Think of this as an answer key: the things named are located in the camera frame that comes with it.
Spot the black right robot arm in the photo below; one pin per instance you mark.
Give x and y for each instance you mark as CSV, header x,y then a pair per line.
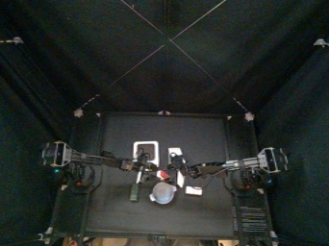
x,y
243,165

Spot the salmon sushi toy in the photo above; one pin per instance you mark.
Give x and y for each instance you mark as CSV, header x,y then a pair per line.
x,y
163,175

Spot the white sushi toy box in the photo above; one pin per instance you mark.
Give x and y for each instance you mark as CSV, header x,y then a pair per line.
x,y
173,151

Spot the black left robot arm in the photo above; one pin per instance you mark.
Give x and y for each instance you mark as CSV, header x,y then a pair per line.
x,y
85,158

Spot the silver frame corner bracket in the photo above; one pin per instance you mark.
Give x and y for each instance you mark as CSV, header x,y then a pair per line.
x,y
16,40
248,116
77,112
319,42

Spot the white rectangular toy block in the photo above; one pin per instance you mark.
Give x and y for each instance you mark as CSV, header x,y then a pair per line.
x,y
192,191

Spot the green toy stick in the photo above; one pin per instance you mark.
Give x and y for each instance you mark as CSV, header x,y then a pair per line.
x,y
133,193

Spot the white tray with dark centre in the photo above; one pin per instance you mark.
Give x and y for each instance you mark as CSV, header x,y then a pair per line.
x,y
145,147

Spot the white text label sticker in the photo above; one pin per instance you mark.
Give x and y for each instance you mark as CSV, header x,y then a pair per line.
x,y
252,219

